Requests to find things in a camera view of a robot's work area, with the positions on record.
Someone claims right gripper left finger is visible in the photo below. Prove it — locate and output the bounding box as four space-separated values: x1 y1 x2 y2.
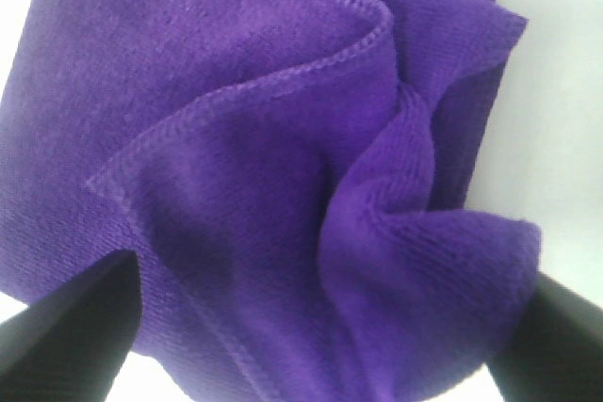
1 250 142 402

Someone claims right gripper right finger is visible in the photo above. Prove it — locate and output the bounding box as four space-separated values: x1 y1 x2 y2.
486 273 602 401

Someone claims purple microfiber towel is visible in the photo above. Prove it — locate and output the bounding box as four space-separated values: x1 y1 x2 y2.
1 0 540 401

